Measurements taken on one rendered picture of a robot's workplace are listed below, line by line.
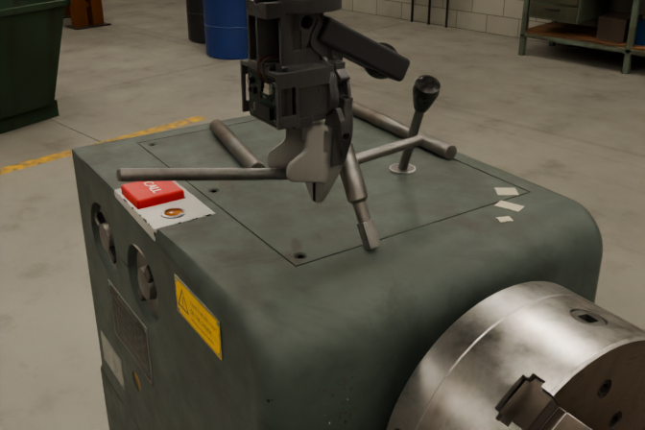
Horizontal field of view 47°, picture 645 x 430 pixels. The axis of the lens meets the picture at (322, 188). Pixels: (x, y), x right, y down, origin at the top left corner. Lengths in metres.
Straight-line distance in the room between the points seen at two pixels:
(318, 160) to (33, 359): 2.30
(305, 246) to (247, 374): 0.16
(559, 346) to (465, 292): 0.13
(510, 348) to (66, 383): 2.22
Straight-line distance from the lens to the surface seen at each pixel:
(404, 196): 0.91
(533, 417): 0.67
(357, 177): 0.76
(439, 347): 0.72
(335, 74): 0.70
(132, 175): 0.68
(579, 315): 0.75
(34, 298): 3.31
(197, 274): 0.76
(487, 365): 0.70
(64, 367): 2.86
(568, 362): 0.69
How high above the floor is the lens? 1.62
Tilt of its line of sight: 23 degrees down
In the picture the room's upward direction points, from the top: straight up
